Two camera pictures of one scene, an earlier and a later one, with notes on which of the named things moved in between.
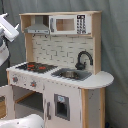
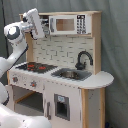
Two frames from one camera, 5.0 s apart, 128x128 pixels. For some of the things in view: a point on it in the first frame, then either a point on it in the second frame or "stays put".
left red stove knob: x=15 y=79 stays put
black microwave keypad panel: x=81 y=24 stays put
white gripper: x=9 y=31 to x=31 y=18
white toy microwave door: x=62 y=24 stays put
